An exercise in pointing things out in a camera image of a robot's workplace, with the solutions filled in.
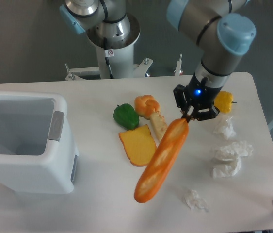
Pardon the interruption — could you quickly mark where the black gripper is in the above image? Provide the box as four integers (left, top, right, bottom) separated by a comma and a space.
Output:
173, 73, 222, 123

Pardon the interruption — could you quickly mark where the yellow bell pepper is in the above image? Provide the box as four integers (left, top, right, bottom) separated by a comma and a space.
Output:
214, 91, 236, 114

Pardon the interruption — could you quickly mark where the upper crumpled white tissue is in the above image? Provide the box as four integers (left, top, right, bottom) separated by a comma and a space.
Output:
213, 116, 236, 140

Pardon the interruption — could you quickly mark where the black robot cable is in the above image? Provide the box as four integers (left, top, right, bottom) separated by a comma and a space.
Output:
103, 37, 114, 79

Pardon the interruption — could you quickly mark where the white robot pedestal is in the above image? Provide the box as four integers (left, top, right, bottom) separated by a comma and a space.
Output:
64, 14, 183, 82

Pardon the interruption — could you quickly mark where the toast bread slice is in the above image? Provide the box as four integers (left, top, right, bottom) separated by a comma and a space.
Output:
119, 125, 157, 166

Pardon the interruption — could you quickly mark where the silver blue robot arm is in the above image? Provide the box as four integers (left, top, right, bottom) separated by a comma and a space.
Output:
60, 0, 256, 121

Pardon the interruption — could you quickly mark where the pale bread stick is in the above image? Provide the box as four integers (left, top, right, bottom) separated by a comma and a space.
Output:
150, 112, 168, 141

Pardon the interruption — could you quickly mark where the small crumpled white tissue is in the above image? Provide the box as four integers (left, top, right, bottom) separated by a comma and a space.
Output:
184, 189, 209, 212

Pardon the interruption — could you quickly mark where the large crumpled white tissue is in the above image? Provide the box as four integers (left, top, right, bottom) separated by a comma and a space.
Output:
211, 141, 254, 178

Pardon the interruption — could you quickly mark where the white trash bin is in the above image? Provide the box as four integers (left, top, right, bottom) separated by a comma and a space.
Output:
0, 90, 79, 194

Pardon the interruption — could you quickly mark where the green bell pepper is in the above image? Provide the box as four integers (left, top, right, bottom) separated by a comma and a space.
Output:
113, 103, 139, 130

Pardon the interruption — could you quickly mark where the long orange baguette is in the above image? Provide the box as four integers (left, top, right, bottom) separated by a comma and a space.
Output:
134, 118, 189, 203

